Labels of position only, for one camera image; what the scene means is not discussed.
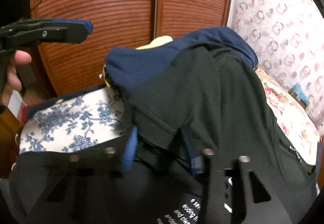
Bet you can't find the person's left hand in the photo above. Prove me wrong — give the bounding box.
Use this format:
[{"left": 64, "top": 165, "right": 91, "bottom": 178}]
[{"left": 1, "top": 50, "right": 32, "bottom": 106}]

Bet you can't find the black printed t-shirt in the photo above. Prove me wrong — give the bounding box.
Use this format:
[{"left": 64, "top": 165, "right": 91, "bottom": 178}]
[{"left": 1, "top": 43, "right": 317, "bottom": 223}]

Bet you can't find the pink floral beige quilt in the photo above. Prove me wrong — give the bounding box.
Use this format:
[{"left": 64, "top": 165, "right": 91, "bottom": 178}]
[{"left": 256, "top": 68, "right": 320, "bottom": 165}]

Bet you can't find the navy blue garment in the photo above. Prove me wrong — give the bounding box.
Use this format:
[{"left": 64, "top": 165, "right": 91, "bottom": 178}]
[{"left": 103, "top": 26, "right": 258, "bottom": 92}]

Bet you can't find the circle patterned lace curtain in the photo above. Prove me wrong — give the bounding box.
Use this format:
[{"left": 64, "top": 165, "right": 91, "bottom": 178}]
[{"left": 231, "top": 0, "right": 323, "bottom": 135}]

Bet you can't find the blue floral white bedsheet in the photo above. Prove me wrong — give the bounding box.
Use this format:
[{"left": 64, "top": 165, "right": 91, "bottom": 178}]
[{"left": 19, "top": 86, "right": 128, "bottom": 154}]

